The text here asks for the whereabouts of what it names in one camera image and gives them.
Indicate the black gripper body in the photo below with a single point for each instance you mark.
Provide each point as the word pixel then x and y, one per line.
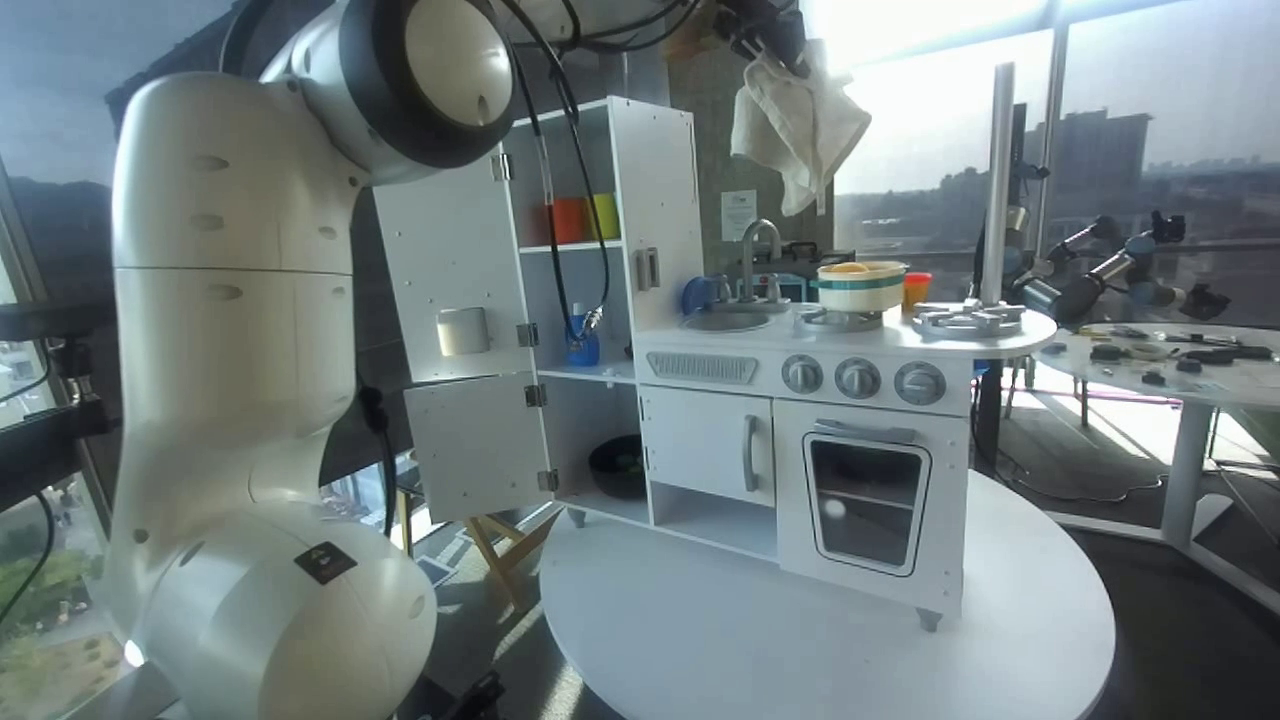
pixel 767 20

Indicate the white towel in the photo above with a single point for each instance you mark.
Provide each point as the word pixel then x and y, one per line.
pixel 801 134

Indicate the white pot with coloured bands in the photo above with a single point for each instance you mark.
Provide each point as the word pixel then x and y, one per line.
pixel 863 290

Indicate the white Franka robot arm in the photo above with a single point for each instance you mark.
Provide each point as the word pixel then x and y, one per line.
pixel 224 403

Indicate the tall white cabinet door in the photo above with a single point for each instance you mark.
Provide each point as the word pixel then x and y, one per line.
pixel 447 267

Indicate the white toy kitchen cabinet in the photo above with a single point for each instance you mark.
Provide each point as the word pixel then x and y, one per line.
pixel 746 442

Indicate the short white cabinet door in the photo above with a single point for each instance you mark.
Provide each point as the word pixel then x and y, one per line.
pixel 478 445

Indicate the white paper notice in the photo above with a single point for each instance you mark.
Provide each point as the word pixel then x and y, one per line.
pixel 737 216

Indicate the silver toy faucet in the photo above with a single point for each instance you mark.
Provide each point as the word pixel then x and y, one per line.
pixel 767 255

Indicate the green cup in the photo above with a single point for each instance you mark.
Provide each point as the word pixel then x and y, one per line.
pixel 601 216

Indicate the white upright pole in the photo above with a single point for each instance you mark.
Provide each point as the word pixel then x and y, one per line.
pixel 1003 186

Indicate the orange plastic cup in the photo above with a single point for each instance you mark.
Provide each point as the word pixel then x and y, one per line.
pixel 569 223

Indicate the grey toy sink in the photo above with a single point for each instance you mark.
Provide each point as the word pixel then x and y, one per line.
pixel 735 316

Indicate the small orange cup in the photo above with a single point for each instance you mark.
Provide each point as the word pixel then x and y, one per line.
pixel 922 290

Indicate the grey stove knob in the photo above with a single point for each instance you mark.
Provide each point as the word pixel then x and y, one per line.
pixel 801 372
pixel 922 385
pixel 856 376

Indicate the blue detergent bottle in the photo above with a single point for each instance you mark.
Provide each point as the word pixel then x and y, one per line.
pixel 580 350

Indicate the black bowl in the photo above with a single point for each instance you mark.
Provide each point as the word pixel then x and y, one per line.
pixel 616 468

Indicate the white oven door with window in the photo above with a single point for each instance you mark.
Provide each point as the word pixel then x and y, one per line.
pixel 875 505

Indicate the black tool on table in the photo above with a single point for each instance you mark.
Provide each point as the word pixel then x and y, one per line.
pixel 1222 353

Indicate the white side table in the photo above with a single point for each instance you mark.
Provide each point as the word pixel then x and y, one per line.
pixel 1185 403

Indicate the wooden folding stand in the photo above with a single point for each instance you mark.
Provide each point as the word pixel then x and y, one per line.
pixel 515 553

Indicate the round white table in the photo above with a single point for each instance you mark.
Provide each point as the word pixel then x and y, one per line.
pixel 801 654

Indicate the black backdrop panel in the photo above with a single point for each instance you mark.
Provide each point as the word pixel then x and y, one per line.
pixel 162 55

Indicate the black tripod stand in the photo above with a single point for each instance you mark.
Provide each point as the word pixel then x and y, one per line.
pixel 55 425

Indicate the grey pole base plate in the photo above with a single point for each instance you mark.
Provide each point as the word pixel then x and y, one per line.
pixel 971 321

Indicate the black camera rig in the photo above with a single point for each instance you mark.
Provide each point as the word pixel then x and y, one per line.
pixel 1095 274

